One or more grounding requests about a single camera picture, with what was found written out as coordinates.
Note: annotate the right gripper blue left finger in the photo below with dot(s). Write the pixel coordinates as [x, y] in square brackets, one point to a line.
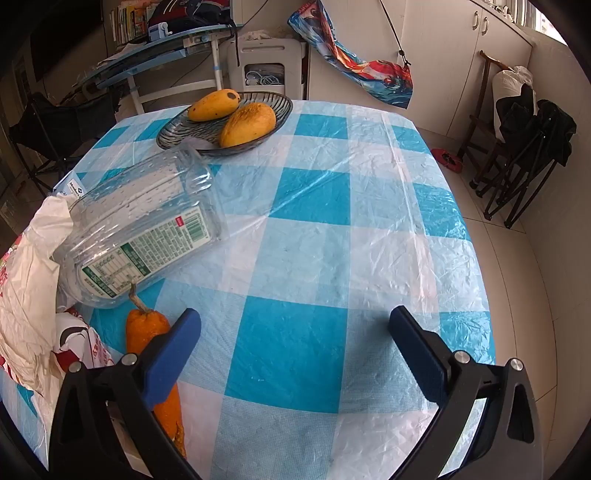
[165, 356]

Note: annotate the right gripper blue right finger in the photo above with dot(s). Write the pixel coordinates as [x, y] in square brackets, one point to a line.
[425, 353]

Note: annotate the red white snack bag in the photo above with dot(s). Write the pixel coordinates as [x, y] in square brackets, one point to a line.
[77, 341]

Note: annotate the clear plastic jar with label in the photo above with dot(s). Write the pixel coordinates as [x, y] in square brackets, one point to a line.
[136, 227]

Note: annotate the white plastic bag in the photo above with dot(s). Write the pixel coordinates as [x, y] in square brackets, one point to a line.
[29, 282]

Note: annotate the blue white checkered tablecloth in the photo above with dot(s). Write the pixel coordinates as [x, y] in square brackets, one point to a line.
[339, 217]

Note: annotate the black folded chair with clothes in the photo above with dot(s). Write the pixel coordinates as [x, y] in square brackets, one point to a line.
[514, 140]

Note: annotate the dark glass fruit plate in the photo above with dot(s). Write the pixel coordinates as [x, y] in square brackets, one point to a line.
[204, 136]

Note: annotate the black folding camp chair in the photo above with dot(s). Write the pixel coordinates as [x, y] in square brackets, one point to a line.
[57, 132]

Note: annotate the speckled yellow mango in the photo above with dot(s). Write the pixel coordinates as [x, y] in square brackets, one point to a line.
[248, 123]

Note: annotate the yellow mango with dark spot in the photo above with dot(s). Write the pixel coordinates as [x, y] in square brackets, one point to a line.
[215, 105]

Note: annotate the colourful hanging fabric bag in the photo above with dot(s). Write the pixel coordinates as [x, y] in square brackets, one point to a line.
[388, 82]

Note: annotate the blue white study desk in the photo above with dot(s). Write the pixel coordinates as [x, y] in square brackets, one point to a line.
[127, 64]

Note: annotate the white cabinet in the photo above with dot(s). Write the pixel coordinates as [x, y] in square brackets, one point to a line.
[446, 43]

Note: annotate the row of books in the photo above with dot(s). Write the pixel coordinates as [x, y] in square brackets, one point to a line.
[129, 20]

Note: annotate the dark blue backpack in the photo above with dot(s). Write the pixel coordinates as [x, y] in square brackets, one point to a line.
[181, 15]

